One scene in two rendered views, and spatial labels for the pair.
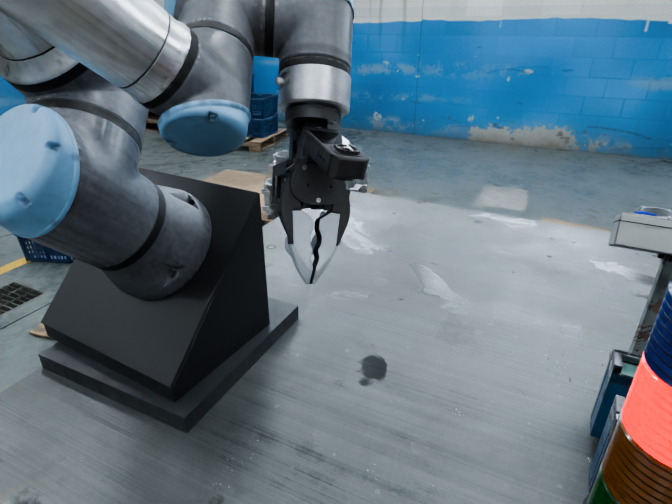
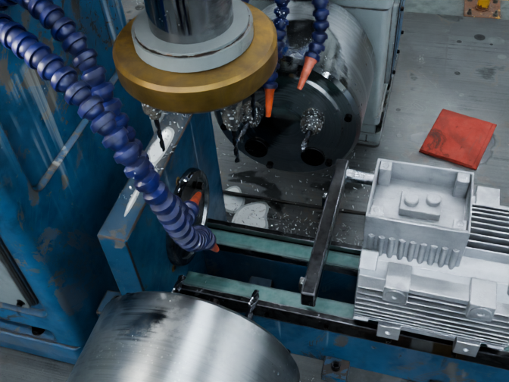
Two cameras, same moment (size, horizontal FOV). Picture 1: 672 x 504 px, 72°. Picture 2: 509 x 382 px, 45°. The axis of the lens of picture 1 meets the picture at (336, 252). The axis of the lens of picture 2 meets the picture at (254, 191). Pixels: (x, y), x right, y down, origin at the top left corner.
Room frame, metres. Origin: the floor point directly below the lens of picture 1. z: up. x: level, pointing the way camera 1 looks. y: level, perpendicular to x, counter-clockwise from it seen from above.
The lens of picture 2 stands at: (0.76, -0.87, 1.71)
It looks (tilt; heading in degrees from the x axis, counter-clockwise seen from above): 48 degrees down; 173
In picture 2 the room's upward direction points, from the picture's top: 5 degrees counter-clockwise
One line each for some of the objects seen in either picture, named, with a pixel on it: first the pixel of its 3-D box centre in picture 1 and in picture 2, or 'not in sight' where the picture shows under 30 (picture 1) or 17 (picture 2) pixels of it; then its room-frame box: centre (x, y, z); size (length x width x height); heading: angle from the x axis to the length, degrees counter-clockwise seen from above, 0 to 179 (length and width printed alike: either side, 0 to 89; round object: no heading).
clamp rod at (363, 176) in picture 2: not in sight; (369, 178); (0.16, -0.61, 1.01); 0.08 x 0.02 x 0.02; 63
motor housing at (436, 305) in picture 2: not in sight; (438, 262); (0.33, -0.58, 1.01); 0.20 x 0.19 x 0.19; 63
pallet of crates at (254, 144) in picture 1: (228, 109); not in sight; (5.77, 1.31, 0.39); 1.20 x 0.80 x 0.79; 72
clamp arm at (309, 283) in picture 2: not in sight; (327, 227); (0.23, -0.70, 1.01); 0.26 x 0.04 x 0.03; 153
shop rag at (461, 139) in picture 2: not in sight; (458, 136); (-0.10, -0.32, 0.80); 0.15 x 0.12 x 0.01; 139
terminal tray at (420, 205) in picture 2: not in sight; (416, 212); (0.31, -0.61, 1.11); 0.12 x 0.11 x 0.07; 63
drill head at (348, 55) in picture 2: not in sight; (300, 76); (-0.09, -0.66, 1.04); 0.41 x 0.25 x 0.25; 153
